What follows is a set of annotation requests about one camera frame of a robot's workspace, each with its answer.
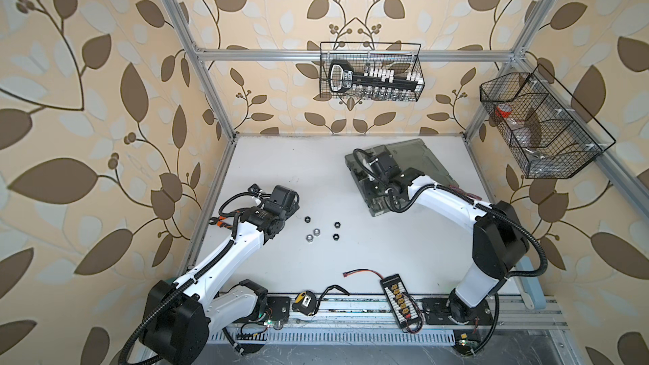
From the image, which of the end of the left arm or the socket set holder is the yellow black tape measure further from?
the socket set holder

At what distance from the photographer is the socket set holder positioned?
2.73 ft

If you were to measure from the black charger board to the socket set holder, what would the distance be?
2.07 ft

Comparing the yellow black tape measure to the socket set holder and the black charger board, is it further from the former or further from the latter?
the socket set holder

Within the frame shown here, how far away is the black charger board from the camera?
735 millimetres
